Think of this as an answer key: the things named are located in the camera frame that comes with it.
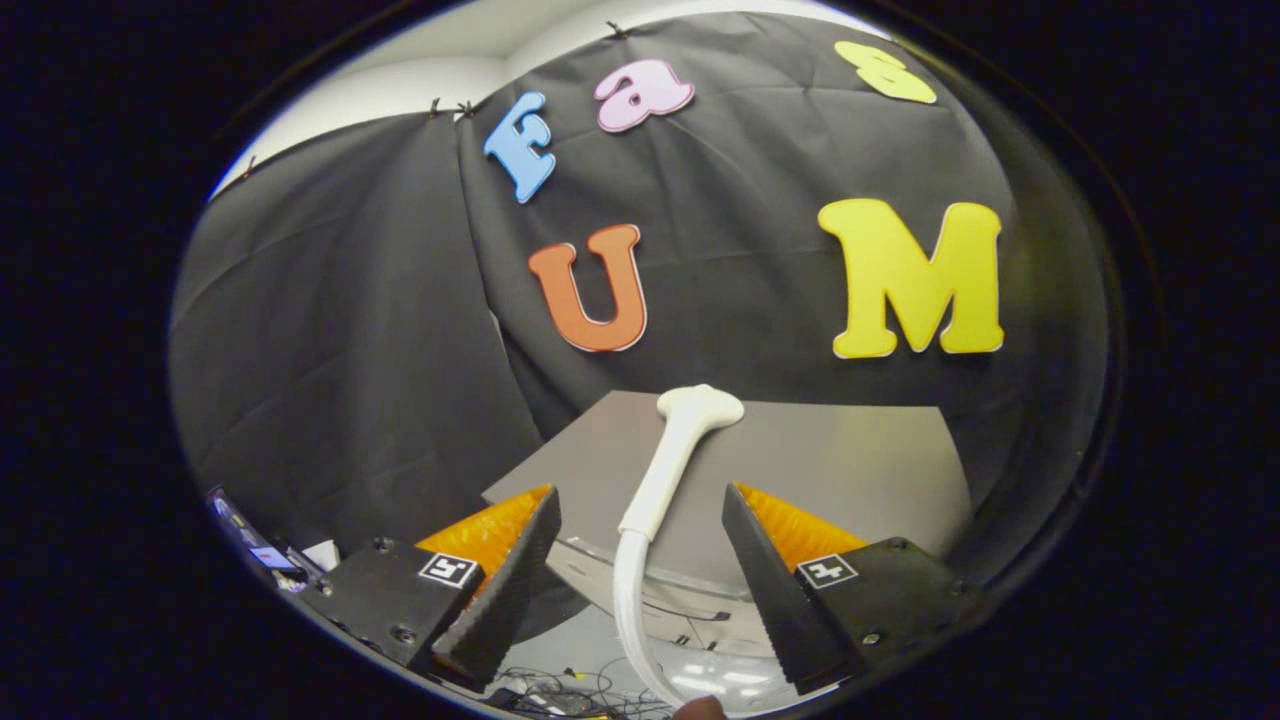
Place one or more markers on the white garment steamer nozzle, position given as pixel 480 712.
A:
pixel 680 460

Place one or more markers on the white cabinet with grey top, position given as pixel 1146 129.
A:
pixel 850 470

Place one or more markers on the black backdrop cloth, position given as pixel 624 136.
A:
pixel 350 330

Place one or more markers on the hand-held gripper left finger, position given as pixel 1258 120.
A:
pixel 510 590

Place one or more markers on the device with lit screen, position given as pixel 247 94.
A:
pixel 270 555

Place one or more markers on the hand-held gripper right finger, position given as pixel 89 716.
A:
pixel 775 590

